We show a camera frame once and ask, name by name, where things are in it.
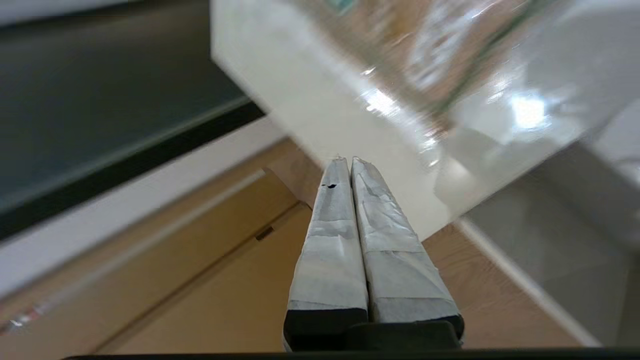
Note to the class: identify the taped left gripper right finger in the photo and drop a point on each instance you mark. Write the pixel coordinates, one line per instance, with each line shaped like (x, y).
(395, 265)

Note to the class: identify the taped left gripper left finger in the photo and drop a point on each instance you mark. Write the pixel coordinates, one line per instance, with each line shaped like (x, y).
(330, 260)

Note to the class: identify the brown green printed food bag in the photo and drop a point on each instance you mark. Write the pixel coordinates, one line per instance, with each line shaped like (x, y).
(425, 55)

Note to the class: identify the tan wooden furniture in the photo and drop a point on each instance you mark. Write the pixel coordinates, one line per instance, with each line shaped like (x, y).
(175, 280)

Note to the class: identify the white glossy cabinet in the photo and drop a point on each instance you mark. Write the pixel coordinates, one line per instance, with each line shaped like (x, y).
(310, 95)

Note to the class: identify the dark sliding door panel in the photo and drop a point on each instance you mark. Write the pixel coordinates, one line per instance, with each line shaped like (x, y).
(100, 100)

